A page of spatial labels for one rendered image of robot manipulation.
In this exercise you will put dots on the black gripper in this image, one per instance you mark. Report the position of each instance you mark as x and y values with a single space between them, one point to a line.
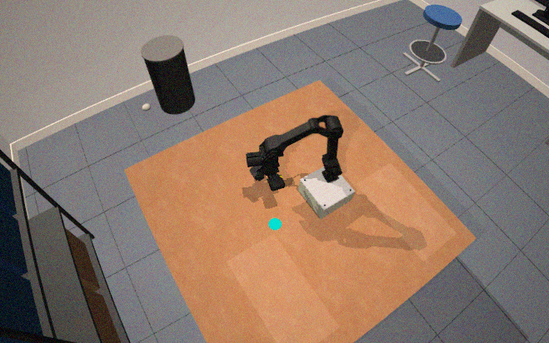
274 180

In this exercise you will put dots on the cyan circle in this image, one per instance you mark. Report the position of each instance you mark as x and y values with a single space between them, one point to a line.
275 224

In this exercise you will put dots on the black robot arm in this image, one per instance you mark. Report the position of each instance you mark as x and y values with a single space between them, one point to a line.
273 147

